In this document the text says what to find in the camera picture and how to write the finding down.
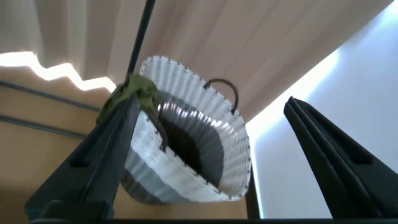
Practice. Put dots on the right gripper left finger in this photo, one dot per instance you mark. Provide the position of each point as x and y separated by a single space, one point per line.
93 186

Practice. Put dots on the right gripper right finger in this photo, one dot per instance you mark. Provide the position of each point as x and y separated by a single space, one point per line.
367 193

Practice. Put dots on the white laundry basket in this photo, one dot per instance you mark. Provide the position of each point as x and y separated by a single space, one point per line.
174 174

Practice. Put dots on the black clothes rack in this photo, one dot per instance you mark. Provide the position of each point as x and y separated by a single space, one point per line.
140 37

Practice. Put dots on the green printed garment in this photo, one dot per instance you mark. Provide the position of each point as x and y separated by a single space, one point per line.
140 90

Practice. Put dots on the beige curtain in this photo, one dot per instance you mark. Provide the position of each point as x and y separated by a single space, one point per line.
217 37

